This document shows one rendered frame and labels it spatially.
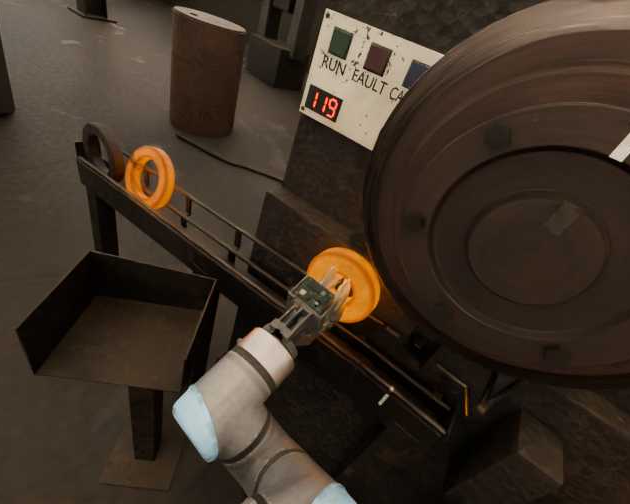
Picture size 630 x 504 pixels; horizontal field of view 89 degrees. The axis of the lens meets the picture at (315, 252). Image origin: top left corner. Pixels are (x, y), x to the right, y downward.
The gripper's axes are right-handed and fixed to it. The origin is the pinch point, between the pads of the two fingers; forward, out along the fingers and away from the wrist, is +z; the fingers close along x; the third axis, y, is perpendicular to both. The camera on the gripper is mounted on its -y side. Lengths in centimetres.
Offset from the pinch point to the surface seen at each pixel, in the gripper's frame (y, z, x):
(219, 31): -43, 146, 216
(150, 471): -72, -51, 19
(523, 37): 43.1, 8.7, -6.2
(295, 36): -123, 384, 341
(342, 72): 27.7, 17.9, 20.7
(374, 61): 31.3, 18.5, 15.1
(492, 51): 41.1, 8.1, -4.1
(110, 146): -10, -5, 82
